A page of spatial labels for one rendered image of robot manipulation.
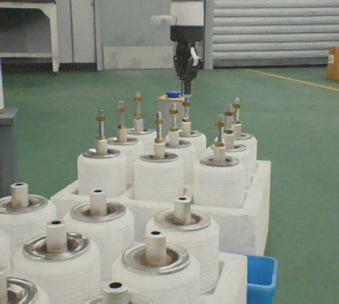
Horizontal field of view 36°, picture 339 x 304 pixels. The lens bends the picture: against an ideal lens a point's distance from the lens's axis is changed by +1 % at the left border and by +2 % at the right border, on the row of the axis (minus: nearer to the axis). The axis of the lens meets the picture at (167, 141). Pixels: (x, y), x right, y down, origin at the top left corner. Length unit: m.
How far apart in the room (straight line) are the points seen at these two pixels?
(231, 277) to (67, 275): 0.23
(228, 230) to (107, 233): 0.31
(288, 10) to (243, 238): 5.83
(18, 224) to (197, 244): 0.24
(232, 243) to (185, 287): 0.40
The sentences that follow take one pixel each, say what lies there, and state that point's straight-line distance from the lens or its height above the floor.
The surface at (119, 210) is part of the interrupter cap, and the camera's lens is 0.72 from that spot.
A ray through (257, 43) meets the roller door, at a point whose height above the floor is 0.30.
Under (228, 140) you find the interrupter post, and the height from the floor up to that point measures 0.27.
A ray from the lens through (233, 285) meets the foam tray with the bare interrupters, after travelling 0.69.
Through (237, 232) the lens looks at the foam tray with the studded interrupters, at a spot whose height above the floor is 0.15.
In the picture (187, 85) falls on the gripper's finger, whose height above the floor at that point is 0.37.
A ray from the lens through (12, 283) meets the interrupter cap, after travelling 0.55.
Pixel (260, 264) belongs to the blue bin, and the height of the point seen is 0.11.
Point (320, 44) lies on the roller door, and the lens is 6.85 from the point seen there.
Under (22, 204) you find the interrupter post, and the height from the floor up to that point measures 0.26.
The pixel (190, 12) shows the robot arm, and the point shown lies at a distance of 1.16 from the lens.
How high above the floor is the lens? 0.50
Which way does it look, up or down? 12 degrees down
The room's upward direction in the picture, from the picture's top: straight up
